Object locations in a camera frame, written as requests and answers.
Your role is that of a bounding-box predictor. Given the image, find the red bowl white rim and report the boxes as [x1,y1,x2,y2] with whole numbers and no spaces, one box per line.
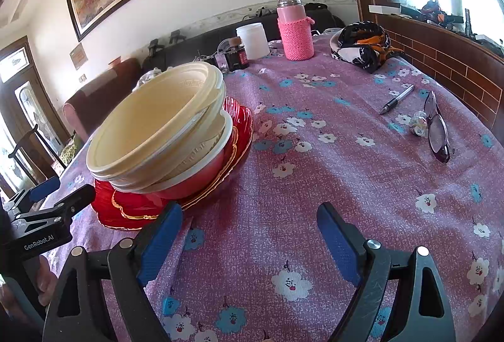
[140,109,233,203]

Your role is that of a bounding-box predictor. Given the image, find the cream plastic bowl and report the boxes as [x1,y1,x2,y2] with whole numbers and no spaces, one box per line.
[86,61,223,181]

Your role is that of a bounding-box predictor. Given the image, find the cream bowl with tab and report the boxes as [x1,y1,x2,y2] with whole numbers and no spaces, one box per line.
[93,84,232,194]

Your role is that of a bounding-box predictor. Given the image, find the person's left hand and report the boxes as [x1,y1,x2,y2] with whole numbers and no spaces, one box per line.
[0,254,59,327]

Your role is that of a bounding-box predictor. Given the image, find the wooden chair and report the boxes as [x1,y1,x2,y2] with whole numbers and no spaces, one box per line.
[8,124,67,185]

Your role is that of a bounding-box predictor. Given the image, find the small red scalloped plate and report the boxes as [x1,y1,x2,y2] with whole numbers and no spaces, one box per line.
[110,124,252,221]

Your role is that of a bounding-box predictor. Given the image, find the purple floral tablecloth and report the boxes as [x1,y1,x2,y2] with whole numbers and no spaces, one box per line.
[38,31,504,342]

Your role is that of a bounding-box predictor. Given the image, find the dark red armchair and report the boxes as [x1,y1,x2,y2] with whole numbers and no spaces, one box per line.
[62,58,143,142]

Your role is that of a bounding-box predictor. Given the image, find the dark purple eyeglasses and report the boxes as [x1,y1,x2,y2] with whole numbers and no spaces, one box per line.
[424,91,451,164]

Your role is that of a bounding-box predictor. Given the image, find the crystal glass ball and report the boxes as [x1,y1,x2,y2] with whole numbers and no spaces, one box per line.
[408,111,428,137]

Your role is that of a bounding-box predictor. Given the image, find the silver pen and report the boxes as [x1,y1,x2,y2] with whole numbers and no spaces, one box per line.
[379,84,414,115]

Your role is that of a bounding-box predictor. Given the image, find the white crumpled cloth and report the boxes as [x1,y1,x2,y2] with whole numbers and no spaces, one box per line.
[133,67,162,91]

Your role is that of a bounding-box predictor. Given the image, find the brown wooden window ledge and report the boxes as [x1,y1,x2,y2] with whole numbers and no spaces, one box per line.
[372,14,503,140]

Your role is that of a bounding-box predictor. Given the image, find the black sofa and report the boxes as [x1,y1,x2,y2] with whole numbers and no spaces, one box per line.
[141,3,348,72]

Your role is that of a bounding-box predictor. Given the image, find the pink thermos knitted sleeve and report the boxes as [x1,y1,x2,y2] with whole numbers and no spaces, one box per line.
[277,0,314,61]

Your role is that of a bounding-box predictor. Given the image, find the white plastic jar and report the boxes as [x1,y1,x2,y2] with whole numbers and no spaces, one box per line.
[236,23,270,60]

